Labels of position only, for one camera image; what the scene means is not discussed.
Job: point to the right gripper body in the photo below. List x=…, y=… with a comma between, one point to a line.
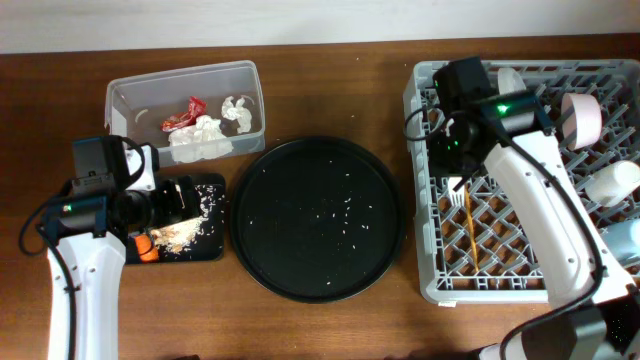
x=440, y=162

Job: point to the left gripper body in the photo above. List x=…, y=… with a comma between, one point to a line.
x=167, y=205

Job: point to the rice and peanut shells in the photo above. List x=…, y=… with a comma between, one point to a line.
x=197, y=239

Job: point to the white plastic fork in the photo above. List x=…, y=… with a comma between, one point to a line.
x=456, y=191

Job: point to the wooden chopstick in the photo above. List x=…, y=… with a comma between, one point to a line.
x=471, y=228

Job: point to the orange carrot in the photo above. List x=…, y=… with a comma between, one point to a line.
x=146, y=249

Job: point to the large white tissue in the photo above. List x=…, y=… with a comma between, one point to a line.
x=202, y=141

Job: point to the grey plate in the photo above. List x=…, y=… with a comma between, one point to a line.
x=509, y=81

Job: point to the red snack wrapper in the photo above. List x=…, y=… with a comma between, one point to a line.
x=196, y=108

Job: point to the small white tissue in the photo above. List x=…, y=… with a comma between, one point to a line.
x=235, y=110

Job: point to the pink bowl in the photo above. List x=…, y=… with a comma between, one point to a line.
x=584, y=123

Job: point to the white cup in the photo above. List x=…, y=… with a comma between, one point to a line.
x=610, y=185

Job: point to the light blue cup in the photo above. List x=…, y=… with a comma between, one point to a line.
x=622, y=240

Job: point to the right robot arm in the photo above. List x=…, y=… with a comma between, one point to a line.
x=594, y=300

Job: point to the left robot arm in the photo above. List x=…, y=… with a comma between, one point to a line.
x=113, y=196

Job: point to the grey dishwasher rack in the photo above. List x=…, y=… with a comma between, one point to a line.
x=508, y=271

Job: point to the black rectangular tray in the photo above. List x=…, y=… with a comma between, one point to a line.
x=198, y=179

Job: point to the clear plastic bin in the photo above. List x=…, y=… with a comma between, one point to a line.
x=136, y=106

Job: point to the round black serving tray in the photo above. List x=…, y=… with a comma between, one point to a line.
x=317, y=219

